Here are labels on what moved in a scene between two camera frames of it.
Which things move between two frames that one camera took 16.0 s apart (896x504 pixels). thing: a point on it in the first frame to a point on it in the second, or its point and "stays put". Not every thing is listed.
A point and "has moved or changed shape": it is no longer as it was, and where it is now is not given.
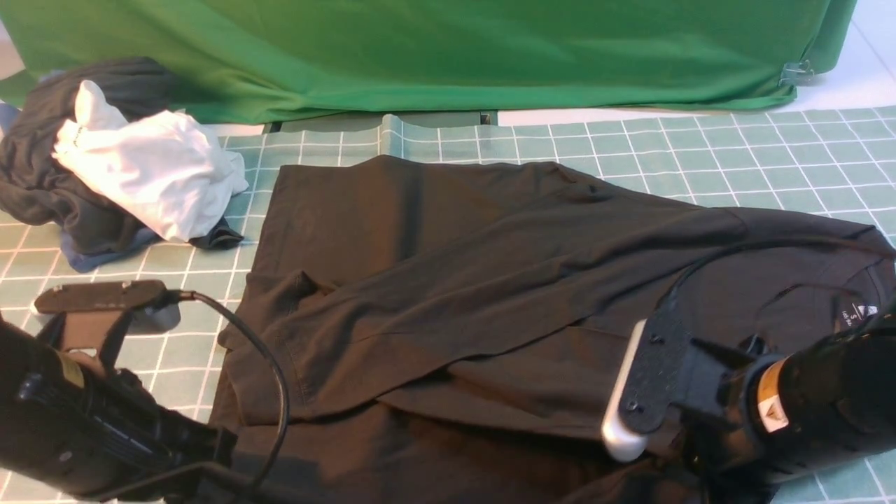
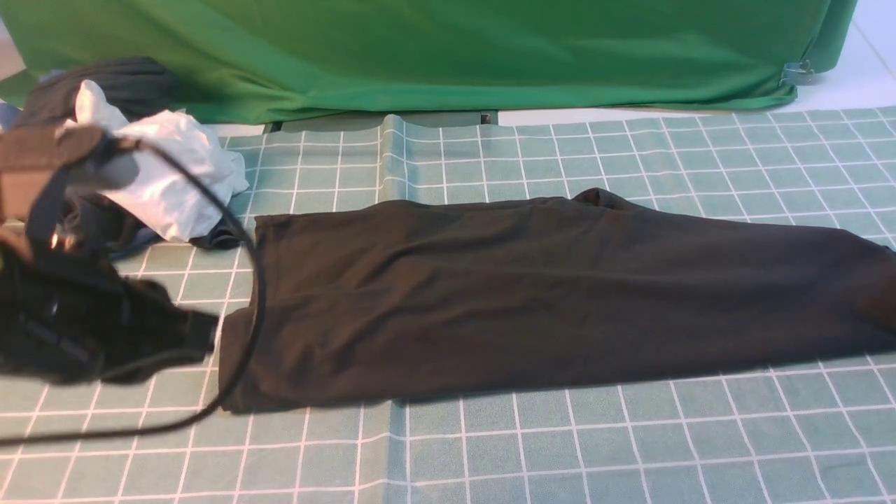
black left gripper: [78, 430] to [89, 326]
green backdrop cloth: [239, 59] stays put
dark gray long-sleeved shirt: [442, 330] has moved or changed shape
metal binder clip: [796, 73] stays put
